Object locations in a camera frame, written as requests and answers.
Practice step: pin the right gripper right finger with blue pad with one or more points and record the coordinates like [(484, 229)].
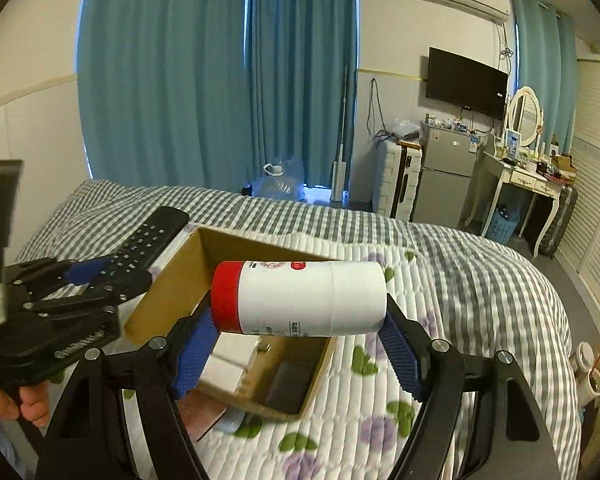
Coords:
[(508, 437)]

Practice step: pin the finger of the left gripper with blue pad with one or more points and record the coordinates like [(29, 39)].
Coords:
[(109, 294), (51, 273)]

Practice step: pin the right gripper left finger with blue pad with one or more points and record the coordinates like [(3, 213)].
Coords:
[(88, 437)]

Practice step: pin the white rectangular charger box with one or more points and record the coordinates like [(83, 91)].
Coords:
[(230, 359)]

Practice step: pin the black remote control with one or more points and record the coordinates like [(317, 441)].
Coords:
[(143, 246)]

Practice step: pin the white bottle red cap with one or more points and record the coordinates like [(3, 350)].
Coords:
[(298, 298)]

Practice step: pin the pink patterned phone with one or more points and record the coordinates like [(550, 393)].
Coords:
[(199, 413)]

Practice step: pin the light blue earbuds case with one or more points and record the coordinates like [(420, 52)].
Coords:
[(231, 420)]

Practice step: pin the black power bank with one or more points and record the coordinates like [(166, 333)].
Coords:
[(288, 388)]

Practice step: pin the person's left hand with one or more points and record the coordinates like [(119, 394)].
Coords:
[(32, 403)]

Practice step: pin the white floral quilt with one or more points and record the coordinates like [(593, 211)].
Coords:
[(359, 418)]

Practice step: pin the open cardboard box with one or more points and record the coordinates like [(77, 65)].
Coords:
[(195, 287)]

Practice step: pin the clear water jug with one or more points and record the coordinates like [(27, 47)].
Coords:
[(282, 179)]

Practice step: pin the dark suitcase by wardrobe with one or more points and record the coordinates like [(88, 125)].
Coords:
[(554, 234)]

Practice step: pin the white suitcase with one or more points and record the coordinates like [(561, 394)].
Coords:
[(397, 174)]

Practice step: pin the white standing mop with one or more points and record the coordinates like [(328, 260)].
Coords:
[(339, 166)]

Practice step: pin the silver mini fridge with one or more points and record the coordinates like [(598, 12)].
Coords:
[(448, 162)]

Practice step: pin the white louvered wardrobe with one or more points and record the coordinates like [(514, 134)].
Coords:
[(581, 242)]

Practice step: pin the blue window curtain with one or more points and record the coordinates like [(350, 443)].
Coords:
[(206, 92)]

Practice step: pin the blue corner curtain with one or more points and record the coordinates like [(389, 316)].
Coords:
[(547, 63)]

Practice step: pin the black wall television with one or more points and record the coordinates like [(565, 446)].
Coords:
[(466, 83)]

